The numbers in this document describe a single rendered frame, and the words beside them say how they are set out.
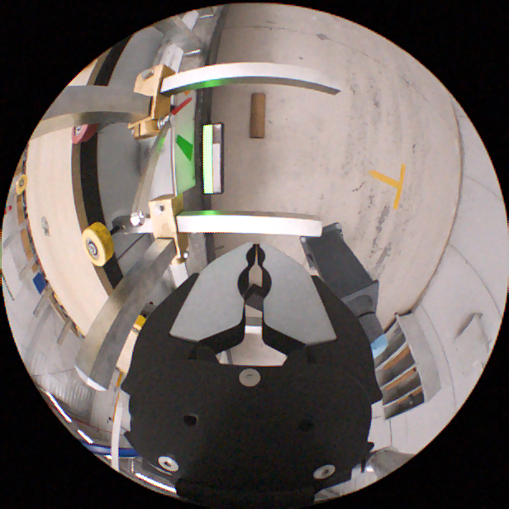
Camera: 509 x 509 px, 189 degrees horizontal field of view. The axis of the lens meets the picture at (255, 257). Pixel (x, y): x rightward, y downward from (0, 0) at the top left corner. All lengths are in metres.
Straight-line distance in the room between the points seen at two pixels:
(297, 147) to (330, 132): 0.25
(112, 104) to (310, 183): 1.08
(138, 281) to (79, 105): 0.23
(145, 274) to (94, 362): 0.15
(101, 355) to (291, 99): 1.24
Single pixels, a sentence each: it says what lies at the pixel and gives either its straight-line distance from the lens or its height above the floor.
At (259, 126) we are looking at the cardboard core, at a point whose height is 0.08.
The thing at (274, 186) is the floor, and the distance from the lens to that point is 1.10.
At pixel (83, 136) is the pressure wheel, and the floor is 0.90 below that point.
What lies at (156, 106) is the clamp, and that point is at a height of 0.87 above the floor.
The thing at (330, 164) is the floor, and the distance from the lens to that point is 1.17.
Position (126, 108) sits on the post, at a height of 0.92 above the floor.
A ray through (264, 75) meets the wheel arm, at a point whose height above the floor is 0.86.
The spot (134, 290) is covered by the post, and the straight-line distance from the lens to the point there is 0.24.
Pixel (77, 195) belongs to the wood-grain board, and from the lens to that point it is 0.40.
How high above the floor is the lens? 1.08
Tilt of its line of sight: 57 degrees down
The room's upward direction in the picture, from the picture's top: 177 degrees counter-clockwise
